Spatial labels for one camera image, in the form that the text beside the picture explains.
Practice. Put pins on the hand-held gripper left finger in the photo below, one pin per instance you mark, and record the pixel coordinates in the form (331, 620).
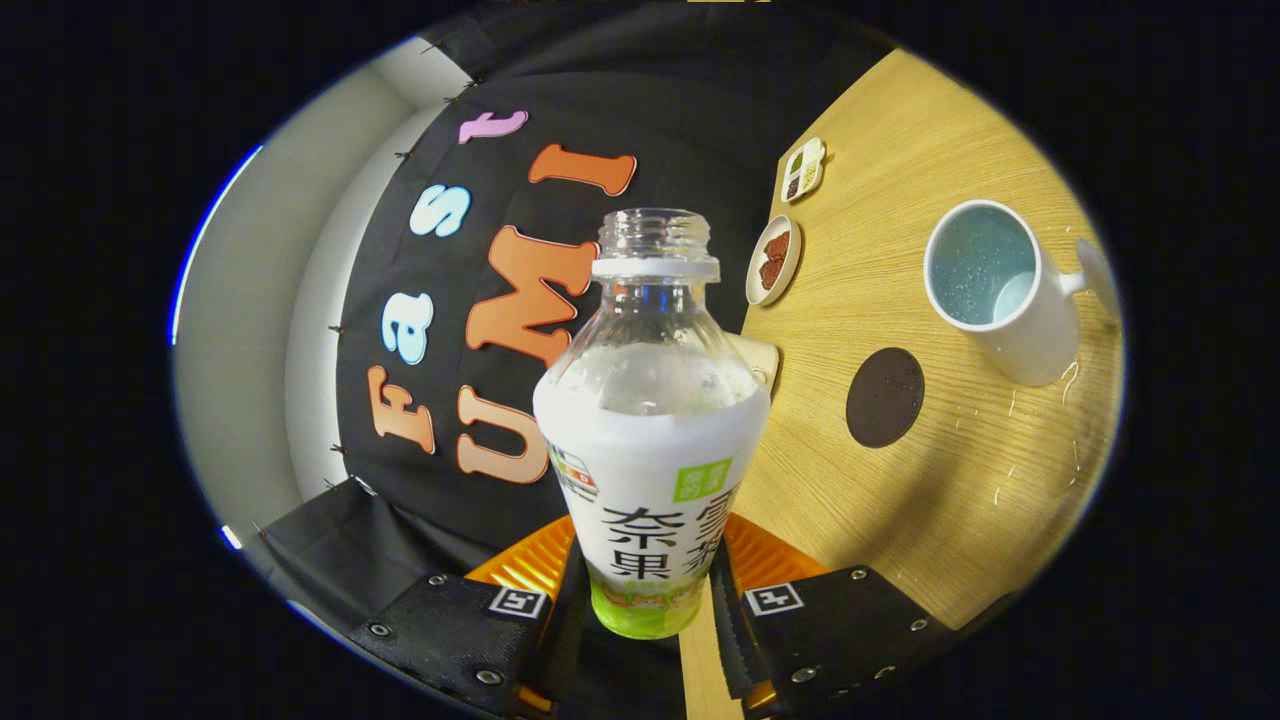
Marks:
(565, 620)

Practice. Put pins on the clear juice bottle white label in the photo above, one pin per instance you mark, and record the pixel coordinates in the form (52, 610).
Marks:
(650, 450)

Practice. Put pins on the white toaster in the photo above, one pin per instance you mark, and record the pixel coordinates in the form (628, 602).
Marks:
(762, 360)

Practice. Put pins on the white divided dish with beans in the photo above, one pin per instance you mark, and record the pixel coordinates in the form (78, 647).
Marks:
(803, 170)

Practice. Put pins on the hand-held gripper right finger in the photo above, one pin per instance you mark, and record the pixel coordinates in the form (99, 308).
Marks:
(728, 630)

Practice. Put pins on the dark brown round coaster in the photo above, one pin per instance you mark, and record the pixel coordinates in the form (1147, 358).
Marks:
(885, 397)

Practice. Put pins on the round plate with brown food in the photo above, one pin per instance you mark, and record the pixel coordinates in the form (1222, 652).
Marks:
(773, 260)

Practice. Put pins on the wooden table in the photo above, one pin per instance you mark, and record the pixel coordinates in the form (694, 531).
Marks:
(950, 500)

